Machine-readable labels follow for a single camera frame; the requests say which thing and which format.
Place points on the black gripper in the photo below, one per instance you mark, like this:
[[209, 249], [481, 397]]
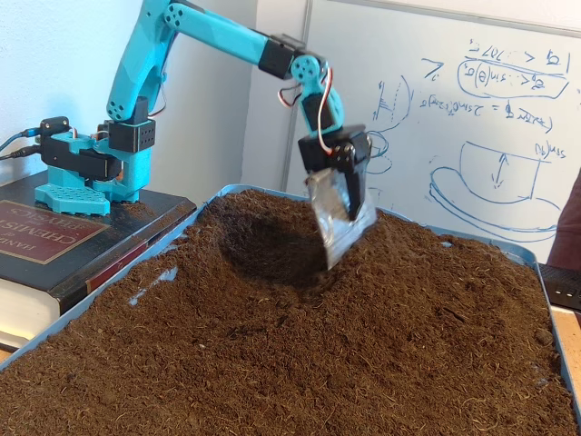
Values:
[[323, 153]]

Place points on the silver foil scoop plate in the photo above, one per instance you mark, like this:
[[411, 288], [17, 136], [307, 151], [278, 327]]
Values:
[[340, 231]]

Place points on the brown soil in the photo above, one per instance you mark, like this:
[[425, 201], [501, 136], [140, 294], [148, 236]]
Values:
[[318, 363]]

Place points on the right forearm maroon sleeve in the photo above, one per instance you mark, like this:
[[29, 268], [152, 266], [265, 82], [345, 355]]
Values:
[[569, 222]]

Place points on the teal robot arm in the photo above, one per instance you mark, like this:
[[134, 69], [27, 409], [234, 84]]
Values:
[[136, 68]]

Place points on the whiteboard with blue drawings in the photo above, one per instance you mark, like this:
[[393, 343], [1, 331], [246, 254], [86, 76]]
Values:
[[454, 136]]

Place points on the blue plastic tray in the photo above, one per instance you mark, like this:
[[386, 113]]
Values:
[[522, 251]]

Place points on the black controller block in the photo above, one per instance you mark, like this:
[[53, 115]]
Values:
[[54, 125]]

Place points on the black chemistry physics handbook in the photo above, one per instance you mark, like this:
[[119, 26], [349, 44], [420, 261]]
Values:
[[27, 236]]

